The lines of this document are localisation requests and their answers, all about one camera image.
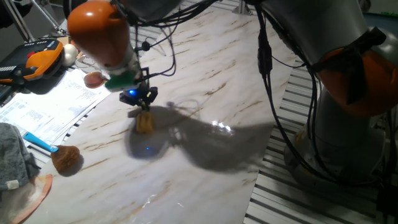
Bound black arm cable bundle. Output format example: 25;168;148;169
254;0;358;187

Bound white ball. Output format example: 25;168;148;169
62;43;79;68

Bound small pink ball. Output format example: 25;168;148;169
74;53;108;89

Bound black wrist cable loops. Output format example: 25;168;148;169
124;0;218;78

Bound aluminium profile beam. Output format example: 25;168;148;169
29;0;68;37
0;0;35;43
231;0;253;16

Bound black computer keyboard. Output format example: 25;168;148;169
0;83;15;105

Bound green wrist adapter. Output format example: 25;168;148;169
108;70;141;93

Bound brown round brush blue handle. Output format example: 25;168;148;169
22;131;81;172

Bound yellow brush with green handle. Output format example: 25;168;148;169
136;104;155;134

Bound white printed paper sheets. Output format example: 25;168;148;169
0;68;113;147

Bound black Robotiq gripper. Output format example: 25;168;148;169
119;86;159;111

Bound white marble pattern board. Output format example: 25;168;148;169
23;0;301;224

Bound blue flat box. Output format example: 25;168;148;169
363;12;398;32

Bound orange black teach pendant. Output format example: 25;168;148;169
0;37;65;86

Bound grey folded towel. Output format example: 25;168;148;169
0;122;41;192

